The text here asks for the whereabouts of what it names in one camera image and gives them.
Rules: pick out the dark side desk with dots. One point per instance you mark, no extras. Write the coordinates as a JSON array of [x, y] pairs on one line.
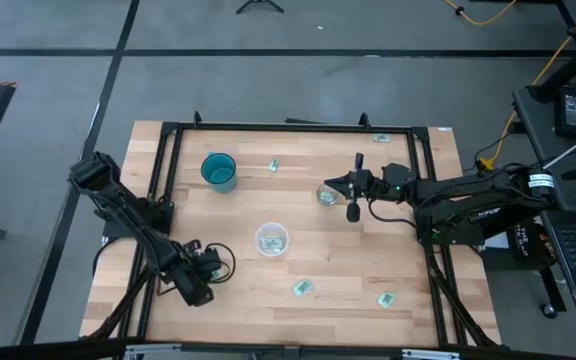
[[543, 130]]

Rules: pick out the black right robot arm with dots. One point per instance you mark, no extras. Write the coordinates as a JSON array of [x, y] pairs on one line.
[[468, 200]]

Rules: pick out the black printed bag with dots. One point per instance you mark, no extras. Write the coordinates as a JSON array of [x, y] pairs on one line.
[[523, 245]]

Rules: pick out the teal mug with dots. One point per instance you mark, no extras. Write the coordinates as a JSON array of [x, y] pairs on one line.
[[218, 175]]

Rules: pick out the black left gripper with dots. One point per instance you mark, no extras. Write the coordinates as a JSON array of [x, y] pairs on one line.
[[193, 290]]

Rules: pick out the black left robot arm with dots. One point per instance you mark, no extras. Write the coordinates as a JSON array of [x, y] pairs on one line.
[[118, 200]]

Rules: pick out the white tape label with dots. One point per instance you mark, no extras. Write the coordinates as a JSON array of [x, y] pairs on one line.
[[445, 129]]

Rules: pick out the black camera mount rail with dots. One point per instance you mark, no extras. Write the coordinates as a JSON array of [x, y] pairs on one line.
[[43, 350]]

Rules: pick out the clear plastic round container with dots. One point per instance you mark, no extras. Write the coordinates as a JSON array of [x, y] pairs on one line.
[[260, 232]]

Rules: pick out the black tripod foot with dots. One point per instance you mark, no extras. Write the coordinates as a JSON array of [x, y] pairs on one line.
[[260, 2]]

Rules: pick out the black caster wheel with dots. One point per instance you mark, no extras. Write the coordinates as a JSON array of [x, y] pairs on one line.
[[549, 310]]

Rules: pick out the black aluminium table frame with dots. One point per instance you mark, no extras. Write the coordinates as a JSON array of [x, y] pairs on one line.
[[293, 127]]

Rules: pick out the black stand pole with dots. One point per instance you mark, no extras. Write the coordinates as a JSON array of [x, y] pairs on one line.
[[568, 65]]

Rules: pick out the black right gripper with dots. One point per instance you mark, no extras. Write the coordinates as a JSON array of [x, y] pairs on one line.
[[363, 186]]

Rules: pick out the black power adapter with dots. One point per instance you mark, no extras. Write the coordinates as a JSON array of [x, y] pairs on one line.
[[574, 112]]

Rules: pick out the clear glass jar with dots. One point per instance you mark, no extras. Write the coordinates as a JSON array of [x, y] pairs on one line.
[[319, 196]]

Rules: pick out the green white sweetener packet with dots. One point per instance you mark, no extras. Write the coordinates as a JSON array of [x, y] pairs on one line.
[[386, 300], [381, 138], [302, 288], [327, 197], [272, 243], [274, 164], [217, 274]]

